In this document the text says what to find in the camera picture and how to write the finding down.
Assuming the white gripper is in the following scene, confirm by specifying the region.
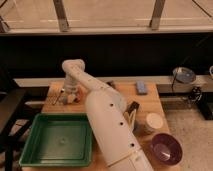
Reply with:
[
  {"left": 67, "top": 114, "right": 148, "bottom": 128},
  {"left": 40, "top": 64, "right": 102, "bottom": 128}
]
[{"left": 60, "top": 76, "right": 79, "bottom": 104}]

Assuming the blue-grey towel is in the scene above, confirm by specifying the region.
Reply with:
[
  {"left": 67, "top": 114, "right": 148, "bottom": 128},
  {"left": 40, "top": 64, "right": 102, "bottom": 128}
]
[{"left": 66, "top": 95, "right": 77, "bottom": 104}]

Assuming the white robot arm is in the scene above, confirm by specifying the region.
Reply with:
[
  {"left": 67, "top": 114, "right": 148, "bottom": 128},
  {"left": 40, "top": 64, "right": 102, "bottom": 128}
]
[{"left": 62, "top": 59, "right": 154, "bottom": 171}]

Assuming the orange carrot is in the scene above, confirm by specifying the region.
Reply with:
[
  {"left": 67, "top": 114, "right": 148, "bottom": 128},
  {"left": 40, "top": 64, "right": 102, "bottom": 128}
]
[{"left": 76, "top": 86, "right": 84, "bottom": 102}]

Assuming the green plastic tray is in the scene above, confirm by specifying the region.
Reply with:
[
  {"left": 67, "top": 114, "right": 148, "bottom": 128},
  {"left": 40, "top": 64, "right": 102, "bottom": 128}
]
[{"left": 19, "top": 114, "right": 93, "bottom": 167}]

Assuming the black chair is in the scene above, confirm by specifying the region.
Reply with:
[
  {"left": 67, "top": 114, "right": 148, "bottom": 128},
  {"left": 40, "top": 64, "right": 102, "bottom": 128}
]
[{"left": 0, "top": 89, "right": 35, "bottom": 171}]

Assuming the black brush block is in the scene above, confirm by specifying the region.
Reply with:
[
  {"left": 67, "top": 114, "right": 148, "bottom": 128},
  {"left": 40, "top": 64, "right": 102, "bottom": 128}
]
[{"left": 127, "top": 101, "right": 140, "bottom": 113}]

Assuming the blue sponge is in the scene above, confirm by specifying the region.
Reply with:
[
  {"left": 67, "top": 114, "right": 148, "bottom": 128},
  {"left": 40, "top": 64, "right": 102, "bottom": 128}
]
[{"left": 136, "top": 81, "right": 147, "bottom": 95}]

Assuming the white round lidded container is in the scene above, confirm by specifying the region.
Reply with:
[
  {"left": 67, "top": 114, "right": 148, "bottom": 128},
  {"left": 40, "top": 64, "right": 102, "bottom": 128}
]
[{"left": 145, "top": 113, "right": 163, "bottom": 132}]

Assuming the purple plastic bowl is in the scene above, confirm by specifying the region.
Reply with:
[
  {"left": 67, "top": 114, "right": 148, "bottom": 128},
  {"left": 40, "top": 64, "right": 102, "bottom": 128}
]
[{"left": 150, "top": 133, "right": 183, "bottom": 166}]

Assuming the silver metal bowl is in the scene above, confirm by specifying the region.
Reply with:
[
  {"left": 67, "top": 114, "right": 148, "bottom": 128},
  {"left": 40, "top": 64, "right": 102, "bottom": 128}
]
[{"left": 173, "top": 67, "right": 196, "bottom": 84}]

